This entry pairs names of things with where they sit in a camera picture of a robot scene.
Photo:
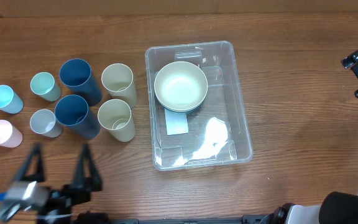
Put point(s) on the light blue small cup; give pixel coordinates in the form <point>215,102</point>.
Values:
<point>10,102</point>

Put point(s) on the pink small cup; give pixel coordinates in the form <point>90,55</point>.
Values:
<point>9,135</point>

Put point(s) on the beige tall cup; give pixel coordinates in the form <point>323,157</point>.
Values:
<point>116,117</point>
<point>119,81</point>

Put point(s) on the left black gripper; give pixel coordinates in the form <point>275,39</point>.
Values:
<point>89,182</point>

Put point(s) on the clear plastic storage bin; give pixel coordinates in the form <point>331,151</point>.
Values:
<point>218,132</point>

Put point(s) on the mint green small cup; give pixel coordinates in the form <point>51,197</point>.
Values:
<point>44,85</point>

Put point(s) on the white label in bin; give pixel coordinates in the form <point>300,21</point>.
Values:
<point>176,123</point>

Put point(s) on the dark blue bowl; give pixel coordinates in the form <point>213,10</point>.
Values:
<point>181,105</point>

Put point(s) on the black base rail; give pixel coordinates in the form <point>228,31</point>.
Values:
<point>245,219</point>

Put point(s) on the grey small cup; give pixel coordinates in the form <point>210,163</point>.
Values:
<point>44,122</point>

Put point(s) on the dark blue tall cup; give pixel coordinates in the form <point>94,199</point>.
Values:
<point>78,76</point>
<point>73,112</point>

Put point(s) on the cream bowl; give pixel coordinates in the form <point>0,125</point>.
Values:
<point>180,80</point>

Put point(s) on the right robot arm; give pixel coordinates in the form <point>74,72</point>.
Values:
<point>337,207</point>

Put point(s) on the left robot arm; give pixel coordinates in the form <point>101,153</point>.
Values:
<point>86,217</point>

